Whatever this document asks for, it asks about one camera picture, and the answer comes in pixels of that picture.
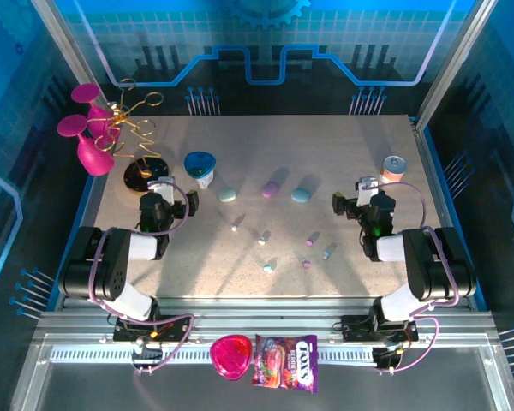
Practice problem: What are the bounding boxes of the aluminium frame post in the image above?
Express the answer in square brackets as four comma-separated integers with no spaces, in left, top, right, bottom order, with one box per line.
[413,0,500,125]
[30,0,112,119]

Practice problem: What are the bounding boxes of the small pink tin can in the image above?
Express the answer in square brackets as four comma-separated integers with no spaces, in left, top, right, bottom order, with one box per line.
[380,155,408,186]

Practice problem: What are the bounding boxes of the blue heart-shaped cup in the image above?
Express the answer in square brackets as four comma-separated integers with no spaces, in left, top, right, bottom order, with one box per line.
[183,152,218,190]

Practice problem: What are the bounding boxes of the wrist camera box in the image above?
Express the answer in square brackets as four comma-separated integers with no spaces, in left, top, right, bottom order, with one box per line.
[153,175,176,204]
[354,175,380,207]

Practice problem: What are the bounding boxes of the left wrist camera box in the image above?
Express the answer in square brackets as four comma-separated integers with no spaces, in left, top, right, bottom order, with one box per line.
[153,175,176,204]

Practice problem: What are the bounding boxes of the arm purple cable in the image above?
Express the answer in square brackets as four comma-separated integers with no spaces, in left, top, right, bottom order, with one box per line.
[87,179,196,376]
[362,180,462,376]

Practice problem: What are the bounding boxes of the white slotted cable duct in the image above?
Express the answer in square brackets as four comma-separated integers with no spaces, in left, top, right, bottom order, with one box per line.
[50,347,385,364]

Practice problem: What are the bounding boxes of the gold wire glass rack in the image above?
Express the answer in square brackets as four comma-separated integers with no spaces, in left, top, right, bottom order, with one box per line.
[92,78,172,197]

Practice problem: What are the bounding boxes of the magenta wine glass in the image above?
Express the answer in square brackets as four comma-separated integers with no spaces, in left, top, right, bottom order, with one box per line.
[71,83,122,142]
[57,114,115,177]

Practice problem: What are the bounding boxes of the pink heart-shaped plastic bowl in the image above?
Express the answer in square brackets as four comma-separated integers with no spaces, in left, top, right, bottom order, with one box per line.
[209,334,254,381]

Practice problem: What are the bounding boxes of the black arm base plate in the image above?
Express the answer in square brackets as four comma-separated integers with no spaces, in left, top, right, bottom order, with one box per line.
[112,314,190,343]
[341,314,419,343]

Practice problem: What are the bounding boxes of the aluminium side frame rail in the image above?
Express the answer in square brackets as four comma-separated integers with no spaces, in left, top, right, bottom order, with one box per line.
[410,115,476,309]

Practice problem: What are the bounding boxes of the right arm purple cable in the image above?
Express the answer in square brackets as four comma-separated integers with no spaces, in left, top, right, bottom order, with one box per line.
[362,180,462,376]

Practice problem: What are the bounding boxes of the black wiring connector block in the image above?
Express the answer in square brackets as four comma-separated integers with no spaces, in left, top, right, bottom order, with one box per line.
[372,346,402,373]
[130,344,164,376]

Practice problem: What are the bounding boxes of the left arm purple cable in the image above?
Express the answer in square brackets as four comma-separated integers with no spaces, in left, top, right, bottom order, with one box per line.
[87,179,196,376]

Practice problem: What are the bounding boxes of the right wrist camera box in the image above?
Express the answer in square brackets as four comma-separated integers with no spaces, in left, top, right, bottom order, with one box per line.
[354,175,380,207]

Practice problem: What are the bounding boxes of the purple candy bag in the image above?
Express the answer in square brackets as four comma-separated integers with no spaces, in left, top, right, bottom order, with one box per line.
[251,333,319,394]

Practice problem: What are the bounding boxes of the aluminium frame beam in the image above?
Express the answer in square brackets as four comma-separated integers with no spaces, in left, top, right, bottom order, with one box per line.
[33,295,498,348]

